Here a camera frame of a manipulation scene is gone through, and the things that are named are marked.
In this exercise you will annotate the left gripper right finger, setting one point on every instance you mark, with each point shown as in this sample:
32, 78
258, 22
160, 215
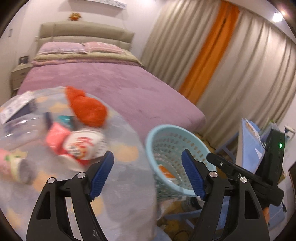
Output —
244, 218

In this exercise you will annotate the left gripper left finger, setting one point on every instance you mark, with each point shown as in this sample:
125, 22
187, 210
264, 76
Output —
49, 219

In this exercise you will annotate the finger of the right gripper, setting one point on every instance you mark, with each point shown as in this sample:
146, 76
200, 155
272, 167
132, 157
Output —
231, 170

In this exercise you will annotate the red white paper cup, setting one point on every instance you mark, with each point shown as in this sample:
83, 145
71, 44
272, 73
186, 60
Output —
82, 147

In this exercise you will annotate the pink yogurt drink bottle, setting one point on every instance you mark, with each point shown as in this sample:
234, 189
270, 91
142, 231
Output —
16, 166

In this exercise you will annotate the person's right hand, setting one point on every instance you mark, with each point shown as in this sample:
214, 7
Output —
266, 214

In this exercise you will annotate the stack of blue books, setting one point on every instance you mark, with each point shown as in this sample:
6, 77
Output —
251, 144

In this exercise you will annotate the pink packet in plastic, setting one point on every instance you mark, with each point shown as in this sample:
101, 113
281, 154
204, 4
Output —
56, 136

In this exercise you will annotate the patterned round table cloth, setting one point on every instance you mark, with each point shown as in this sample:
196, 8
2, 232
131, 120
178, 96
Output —
126, 208

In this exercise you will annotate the orange paper cup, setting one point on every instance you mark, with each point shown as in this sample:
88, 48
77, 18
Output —
169, 176

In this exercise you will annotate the teal packet in plastic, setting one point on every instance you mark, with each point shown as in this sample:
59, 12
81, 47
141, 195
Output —
66, 121

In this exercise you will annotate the light blue plastic basket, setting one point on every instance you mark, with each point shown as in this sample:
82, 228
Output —
164, 145

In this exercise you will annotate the orange plastic bag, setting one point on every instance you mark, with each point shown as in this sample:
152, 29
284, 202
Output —
88, 110

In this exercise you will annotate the clear plastic water bottle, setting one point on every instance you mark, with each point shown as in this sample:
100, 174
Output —
25, 129

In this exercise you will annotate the beige curtain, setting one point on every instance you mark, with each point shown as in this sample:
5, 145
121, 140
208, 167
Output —
255, 78

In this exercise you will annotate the purple bed cover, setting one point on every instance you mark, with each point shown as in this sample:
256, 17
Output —
140, 98

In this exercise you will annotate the orange curtain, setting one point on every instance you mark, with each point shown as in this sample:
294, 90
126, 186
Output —
211, 53

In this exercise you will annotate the grey bedside table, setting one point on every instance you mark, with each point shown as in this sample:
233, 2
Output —
18, 75

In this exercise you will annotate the pink right pillow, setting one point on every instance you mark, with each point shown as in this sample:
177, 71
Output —
102, 48

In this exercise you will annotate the purple left pillow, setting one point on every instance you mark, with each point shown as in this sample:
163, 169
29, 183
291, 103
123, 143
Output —
61, 48

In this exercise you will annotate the beige padded headboard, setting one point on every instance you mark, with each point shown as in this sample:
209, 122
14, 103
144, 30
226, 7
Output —
82, 32

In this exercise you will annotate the orange plush toy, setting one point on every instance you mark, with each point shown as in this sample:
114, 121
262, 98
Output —
75, 17

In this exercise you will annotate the small dark photo frame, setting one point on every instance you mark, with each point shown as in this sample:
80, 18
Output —
23, 60

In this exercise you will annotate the white decorative wall shelf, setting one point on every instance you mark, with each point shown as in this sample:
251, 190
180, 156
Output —
115, 3

